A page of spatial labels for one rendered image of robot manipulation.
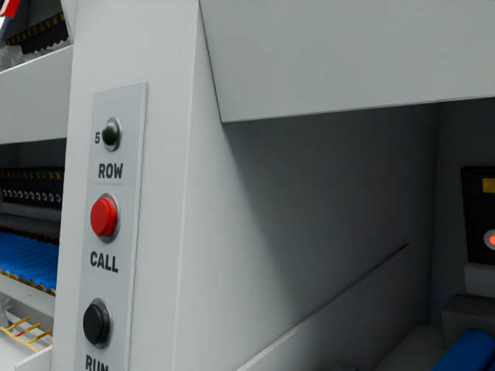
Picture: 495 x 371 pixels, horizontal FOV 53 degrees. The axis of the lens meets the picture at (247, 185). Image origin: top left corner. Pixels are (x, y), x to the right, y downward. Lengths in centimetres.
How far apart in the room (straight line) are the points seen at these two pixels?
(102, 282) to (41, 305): 19
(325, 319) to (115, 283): 10
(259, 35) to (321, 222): 10
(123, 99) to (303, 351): 13
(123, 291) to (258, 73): 10
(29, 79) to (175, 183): 16
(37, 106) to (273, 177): 16
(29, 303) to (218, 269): 25
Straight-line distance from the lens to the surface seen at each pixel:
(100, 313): 21
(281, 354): 22
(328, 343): 24
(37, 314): 40
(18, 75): 33
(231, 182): 19
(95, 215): 21
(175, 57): 19
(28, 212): 76
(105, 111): 22
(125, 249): 20
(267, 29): 16
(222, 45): 18
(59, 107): 29
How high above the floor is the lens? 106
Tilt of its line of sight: 2 degrees up
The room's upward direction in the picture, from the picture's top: 4 degrees clockwise
